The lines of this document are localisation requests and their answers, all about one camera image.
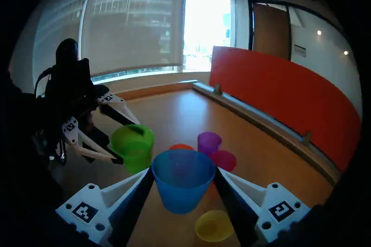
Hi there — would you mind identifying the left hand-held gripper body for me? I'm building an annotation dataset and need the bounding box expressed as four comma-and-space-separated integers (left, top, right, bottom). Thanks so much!
34, 38, 110, 164

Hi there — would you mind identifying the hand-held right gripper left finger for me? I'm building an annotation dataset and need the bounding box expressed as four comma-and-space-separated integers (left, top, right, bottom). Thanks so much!
55, 165, 155, 247

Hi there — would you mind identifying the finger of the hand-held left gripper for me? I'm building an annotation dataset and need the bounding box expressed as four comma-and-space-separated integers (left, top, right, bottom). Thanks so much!
97, 94, 141, 127
61, 116, 123, 165

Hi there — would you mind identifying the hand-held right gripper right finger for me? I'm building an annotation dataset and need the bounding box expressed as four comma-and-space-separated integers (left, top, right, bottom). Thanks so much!
214, 165, 311, 247

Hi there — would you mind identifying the green plastic cup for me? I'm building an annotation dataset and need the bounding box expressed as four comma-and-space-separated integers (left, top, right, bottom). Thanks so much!
110, 124, 155, 175

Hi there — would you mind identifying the blue plastic cup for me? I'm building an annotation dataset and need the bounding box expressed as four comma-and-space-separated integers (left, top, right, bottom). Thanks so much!
151, 150, 217, 215

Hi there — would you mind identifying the yellow plastic cup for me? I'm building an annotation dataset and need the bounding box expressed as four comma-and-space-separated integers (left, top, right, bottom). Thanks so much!
195, 209, 236, 243

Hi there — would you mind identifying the pink plastic cup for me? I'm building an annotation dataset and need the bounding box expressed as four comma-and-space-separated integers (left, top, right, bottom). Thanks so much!
209, 150, 237, 173

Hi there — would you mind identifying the purple plastic cup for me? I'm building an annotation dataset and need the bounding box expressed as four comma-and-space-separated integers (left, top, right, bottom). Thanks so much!
198, 132, 223, 156

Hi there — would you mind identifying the orange plastic cup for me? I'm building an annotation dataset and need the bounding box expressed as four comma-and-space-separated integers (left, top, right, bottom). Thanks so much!
168, 144, 194, 152

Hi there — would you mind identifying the red desk screen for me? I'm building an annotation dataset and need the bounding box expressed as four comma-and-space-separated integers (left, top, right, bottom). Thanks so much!
192, 46, 363, 185

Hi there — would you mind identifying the black cable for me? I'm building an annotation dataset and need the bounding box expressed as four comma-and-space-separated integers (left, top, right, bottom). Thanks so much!
34, 67, 54, 98

